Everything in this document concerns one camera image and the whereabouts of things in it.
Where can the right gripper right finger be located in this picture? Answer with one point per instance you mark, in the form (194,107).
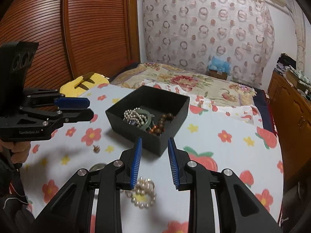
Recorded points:
(238,208)

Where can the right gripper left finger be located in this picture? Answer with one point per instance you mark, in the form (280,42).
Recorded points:
(70,210)

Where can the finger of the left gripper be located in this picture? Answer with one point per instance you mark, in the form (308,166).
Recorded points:
(72,103)
(77,115)

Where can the green jade bangle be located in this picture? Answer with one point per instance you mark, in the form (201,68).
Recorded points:
(144,118)

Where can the black open jewelry box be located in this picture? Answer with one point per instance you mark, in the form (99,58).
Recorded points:
(153,114)

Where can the person's left hand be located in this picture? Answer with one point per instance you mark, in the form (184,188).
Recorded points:
(20,150)

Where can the yellow plush toy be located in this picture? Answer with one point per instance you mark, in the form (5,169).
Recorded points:
(83,83)

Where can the green gem brooch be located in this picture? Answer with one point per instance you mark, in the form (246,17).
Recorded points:
(96,149)

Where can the silver metal bangle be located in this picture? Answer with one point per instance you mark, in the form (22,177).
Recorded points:
(96,167)

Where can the strawberry flower print cloth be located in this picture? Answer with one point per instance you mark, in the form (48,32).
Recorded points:
(211,139)

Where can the brown louvered wardrobe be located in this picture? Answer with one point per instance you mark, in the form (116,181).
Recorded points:
(75,37)

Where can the wooden sideboard cabinet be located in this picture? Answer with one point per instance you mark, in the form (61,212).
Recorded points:
(291,115)

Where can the floral bed blanket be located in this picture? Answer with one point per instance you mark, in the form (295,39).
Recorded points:
(206,93)

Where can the pink circle pattern curtain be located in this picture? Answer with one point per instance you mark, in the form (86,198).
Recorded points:
(188,33)

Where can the blue tissue cardboard box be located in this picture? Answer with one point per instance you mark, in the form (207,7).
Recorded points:
(218,68)

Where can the beige tied window curtain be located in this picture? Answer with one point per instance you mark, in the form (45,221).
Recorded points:
(298,17)

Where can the black camera box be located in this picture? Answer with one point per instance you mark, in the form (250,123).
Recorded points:
(16,59)

